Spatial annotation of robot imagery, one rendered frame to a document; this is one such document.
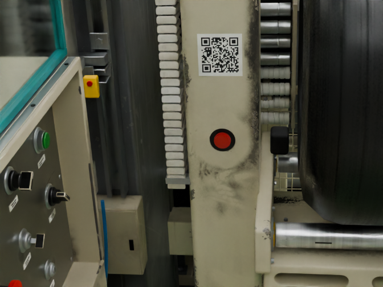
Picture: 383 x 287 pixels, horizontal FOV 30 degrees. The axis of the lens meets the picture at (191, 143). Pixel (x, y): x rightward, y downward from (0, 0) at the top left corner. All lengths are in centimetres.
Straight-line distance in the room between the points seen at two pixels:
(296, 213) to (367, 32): 62
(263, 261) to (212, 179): 18
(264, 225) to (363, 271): 20
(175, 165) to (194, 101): 14
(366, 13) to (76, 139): 48
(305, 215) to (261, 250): 31
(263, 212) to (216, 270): 21
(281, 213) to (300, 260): 26
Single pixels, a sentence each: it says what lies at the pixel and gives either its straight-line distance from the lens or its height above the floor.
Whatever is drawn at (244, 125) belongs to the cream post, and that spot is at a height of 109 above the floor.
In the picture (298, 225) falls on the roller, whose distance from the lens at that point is 129.
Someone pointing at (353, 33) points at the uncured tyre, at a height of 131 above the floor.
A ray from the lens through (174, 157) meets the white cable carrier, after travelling 131.
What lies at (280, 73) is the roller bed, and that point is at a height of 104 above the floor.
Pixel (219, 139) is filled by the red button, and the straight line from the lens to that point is 127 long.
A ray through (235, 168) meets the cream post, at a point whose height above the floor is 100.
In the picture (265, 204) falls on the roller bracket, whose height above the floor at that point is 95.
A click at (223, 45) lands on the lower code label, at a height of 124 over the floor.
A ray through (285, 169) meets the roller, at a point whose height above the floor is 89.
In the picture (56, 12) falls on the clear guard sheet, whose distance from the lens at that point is 108.
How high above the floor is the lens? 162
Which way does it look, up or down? 26 degrees down
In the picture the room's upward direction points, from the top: 3 degrees counter-clockwise
